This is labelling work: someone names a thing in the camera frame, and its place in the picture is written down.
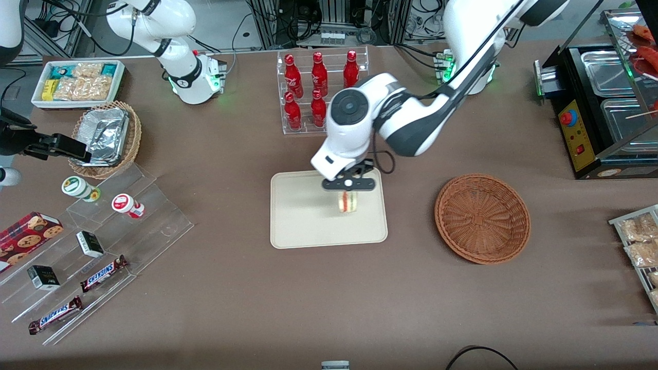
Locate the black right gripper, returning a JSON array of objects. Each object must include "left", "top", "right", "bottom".
[{"left": 0, "top": 108, "right": 93, "bottom": 160}]

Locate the beige plastic tray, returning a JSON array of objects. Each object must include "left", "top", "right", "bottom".
[{"left": 270, "top": 166, "right": 389, "bottom": 250}]

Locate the light wicker basket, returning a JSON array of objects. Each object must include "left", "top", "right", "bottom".
[{"left": 68, "top": 101, "right": 142, "bottom": 180}]

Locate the round brown wicker basket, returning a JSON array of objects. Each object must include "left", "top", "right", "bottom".
[{"left": 434, "top": 174, "right": 532, "bottom": 265}]

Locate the green-capped yogurt bottle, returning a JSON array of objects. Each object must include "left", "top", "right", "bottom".
[{"left": 62, "top": 176, "right": 101, "bottom": 202}]

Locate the aluminium foil container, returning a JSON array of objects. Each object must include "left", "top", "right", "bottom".
[{"left": 76, "top": 108, "right": 130, "bottom": 167}]

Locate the white rectangular snack bin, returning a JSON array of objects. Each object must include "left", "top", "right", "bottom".
[{"left": 31, "top": 60, "right": 126, "bottom": 109}]

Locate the large clear snack bag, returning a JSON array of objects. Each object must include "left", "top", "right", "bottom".
[{"left": 54, "top": 76, "right": 113, "bottom": 102}]

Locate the clear acrylic bottle rack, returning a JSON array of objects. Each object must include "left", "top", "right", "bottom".
[{"left": 277, "top": 46, "right": 370, "bottom": 135}]

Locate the small clear snack bag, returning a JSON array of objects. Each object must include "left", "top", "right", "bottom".
[{"left": 72, "top": 63, "right": 103, "bottom": 79}]

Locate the red-capped yogurt bottle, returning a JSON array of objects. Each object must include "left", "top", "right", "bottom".
[{"left": 112, "top": 193, "right": 145, "bottom": 219}]

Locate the red plaid cookie box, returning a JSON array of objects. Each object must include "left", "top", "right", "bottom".
[{"left": 0, "top": 211, "right": 65, "bottom": 273}]

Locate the red cola bottle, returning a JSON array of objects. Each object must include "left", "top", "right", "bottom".
[
  {"left": 343, "top": 50, "right": 360, "bottom": 89},
  {"left": 312, "top": 51, "right": 328, "bottom": 97},
  {"left": 284, "top": 54, "right": 304, "bottom": 98},
  {"left": 310, "top": 89, "right": 328, "bottom": 128},
  {"left": 284, "top": 91, "right": 302, "bottom": 131}
]

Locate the small black box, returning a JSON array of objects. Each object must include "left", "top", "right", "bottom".
[
  {"left": 27, "top": 265, "right": 61, "bottom": 291},
  {"left": 76, "top": 231, "right": 105, "bottom": 258}
]

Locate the clear acrylic stepped display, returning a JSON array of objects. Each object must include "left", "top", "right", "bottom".
[{"left": 0, "top": 163, "right": 195, "bottom": 346}]

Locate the Snickers chocolate bar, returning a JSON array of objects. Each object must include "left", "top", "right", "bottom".
[
  {"left": 28, "top": 295, "right": 84, "bottom": 336},
  {"left": 80, "top": 255, "right": 129, "bottom": 293}
]

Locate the aluminium equipment rack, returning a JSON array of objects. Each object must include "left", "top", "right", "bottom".
[{"left": 248, "top": 0, "right": 413, "bottom": 50}]

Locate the black food warmer machine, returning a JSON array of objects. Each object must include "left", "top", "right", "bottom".
[{"left": 534, "top": 8, "right": 658, "bottom": 180}]

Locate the steel warmer pan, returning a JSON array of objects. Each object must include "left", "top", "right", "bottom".
[
  {"left": 581, "top": 50, "right": 636, "bottom": 98},
  {"left": 600, "top": 98, "right": 658, "bottom": 145}
]

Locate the clear bag of snacks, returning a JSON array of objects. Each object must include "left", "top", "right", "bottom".
[
  {"left": 625, "top": 240, "right": 658, "bottom": 268},
  {"left": 618, "top": 213, "right": 658, "bottom": 242}
]

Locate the black cable loop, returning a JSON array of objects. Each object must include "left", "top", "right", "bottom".
[{"left": 445, "top": 346, "right": 520, "bottom": 370}]

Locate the white wire rack tray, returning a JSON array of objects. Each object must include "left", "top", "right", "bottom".
[{"left": 609, "top": 205, "right": 658, "bottom": 314}]

